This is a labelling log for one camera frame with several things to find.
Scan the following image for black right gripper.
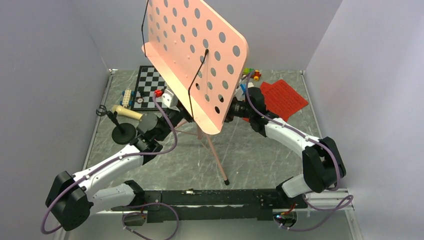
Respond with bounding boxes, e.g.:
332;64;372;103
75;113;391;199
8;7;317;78
204;92;254;123

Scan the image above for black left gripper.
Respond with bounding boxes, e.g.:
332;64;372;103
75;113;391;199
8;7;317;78
156;93;205;142

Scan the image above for red sheet music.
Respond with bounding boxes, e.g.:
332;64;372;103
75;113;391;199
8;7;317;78
242;112;289;122
259;79;309;118

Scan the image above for black microphone stand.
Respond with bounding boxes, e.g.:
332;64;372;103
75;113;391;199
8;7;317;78
95;104;137;145

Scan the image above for gold microphone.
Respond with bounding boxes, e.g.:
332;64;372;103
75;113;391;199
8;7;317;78
110;105;143;121

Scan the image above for pink music stand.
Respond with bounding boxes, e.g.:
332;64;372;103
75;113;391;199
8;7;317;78
140;0;249;186

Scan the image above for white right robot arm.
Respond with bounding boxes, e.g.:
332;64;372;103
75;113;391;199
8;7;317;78
225;87;347;208

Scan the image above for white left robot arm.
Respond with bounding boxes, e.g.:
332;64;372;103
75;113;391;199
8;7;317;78
42;108;191;231

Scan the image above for blue toy block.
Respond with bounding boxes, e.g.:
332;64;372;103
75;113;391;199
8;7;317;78
239;82;254;95

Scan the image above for orange yellow toy piece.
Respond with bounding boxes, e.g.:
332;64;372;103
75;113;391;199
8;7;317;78
242;68;262;81

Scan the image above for black white chessboard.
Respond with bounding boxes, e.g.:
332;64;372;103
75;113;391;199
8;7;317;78
131;65;167;112

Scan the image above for white blue toy brick car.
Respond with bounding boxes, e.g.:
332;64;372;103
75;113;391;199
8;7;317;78
120;88;136;109

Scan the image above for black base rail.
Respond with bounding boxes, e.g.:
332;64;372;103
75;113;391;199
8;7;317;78
111;188;307;223

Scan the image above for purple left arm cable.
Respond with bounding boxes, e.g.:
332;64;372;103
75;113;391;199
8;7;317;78
40;91;180;240

